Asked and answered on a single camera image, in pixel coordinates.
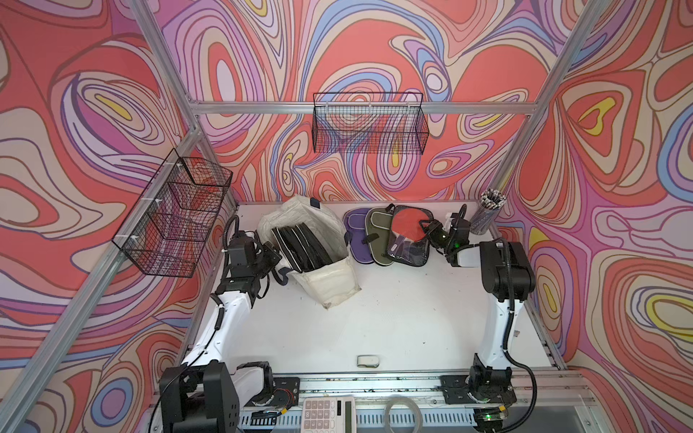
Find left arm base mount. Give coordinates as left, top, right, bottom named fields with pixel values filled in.
left=245, top=376, right=301, bottom=409

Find grey tape roll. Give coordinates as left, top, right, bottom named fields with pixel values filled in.
left=383, top=395, right=423, bottom=433

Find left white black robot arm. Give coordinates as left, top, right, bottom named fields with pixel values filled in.
left=148, top=231, right=280, bottom=432

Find aluminium front rail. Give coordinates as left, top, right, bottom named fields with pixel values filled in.
left=156, top=369, right=591, bottom=412

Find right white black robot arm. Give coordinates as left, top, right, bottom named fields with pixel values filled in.
left=420, top=206, right=537, bottom=404

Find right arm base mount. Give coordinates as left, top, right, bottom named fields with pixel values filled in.
left=440, top=375, right=517, bottom=406

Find black wire basket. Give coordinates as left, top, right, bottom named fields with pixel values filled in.
left=112, top=150, right=233, bottom=278
left=311, top=90, right=430, bottom=155

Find black paddle cases in bag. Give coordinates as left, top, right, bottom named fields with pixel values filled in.
left=271, top=223, right=333, bottom=274

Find metal mesh pencil cup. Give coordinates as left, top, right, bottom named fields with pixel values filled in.
left=469, top=189, right=507, bottom=236

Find white pink calculator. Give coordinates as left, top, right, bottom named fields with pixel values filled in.
left=300, top=396, right=357, bottom=433

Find beige canvas tote bag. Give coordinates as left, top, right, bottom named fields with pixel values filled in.
left=257, top=196, right=361, bottom=310

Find back black wire basket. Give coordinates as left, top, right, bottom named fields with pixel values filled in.
left=311, top=90, right=430, bottom=155

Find purple paddle case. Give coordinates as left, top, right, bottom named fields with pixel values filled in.
left=343, top=207, right=375, bottom=264

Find olive green paddle case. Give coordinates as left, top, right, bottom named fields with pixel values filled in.
left=363, top=204, right=395, bottom=267

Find left black wire basket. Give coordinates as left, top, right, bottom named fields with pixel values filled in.
left=112, top=150, right=233, bottom=278

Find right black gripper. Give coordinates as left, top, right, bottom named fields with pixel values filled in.
left=419, top=218, right=455, bottom=250

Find white eraser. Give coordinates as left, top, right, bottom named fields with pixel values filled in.
left=357, top=355, right=380, bottom=369

